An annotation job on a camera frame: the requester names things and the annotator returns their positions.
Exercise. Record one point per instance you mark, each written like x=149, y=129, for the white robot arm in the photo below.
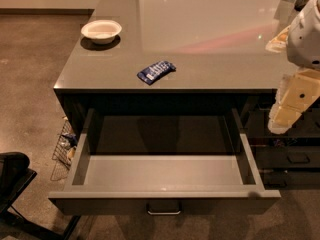
x=301, y=39

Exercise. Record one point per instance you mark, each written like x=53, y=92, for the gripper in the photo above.
x=306, y=39

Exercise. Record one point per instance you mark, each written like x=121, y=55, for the metal top drawer handle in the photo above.
x=163, y=208

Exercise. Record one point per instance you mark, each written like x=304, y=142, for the wire basket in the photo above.
x=64, y=151

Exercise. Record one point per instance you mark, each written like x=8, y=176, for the white bowl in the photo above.
x=101, y=31

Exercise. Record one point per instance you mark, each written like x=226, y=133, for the blue snack packet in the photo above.
x=156, y=71

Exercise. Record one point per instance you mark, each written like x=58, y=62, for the grey cabinet counter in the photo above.
x=217, y=46

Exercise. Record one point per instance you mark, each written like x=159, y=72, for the grey top drawer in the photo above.
x=204, y=163

